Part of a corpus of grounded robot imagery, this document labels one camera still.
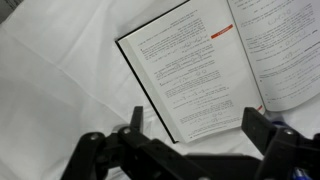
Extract white table cloth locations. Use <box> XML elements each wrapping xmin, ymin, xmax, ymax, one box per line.
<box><xmin>0</xmin><ymin>0</ymin><xmax>320</xmax><ymax>180</ymax></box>

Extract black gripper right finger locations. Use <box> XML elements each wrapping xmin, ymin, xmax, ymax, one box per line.
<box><xmin>241</xmin><ymin>106</ymin><xmax>320</xmax><ymax>180</ymax></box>

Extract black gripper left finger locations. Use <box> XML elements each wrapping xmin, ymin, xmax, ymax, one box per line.
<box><xmin>61</xmin><ymin>105</ymin><xmax>211</xmax><ymax>180</ymax></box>

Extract open book white pages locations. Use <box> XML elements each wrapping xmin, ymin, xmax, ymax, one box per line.
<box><xmin>114</xmin><ymin>0</ymin><xmax>320</xmax><ymax>145</ymax></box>

